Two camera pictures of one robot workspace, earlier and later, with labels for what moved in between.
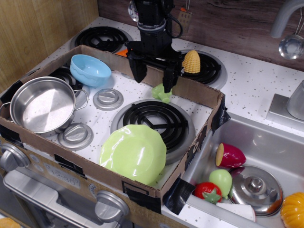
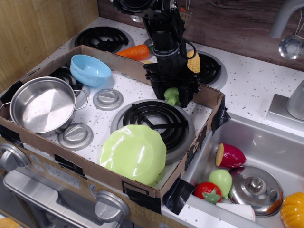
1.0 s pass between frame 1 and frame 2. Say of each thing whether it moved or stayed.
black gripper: moved
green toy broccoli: moved
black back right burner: stayed
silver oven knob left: stayed
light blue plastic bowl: stayed
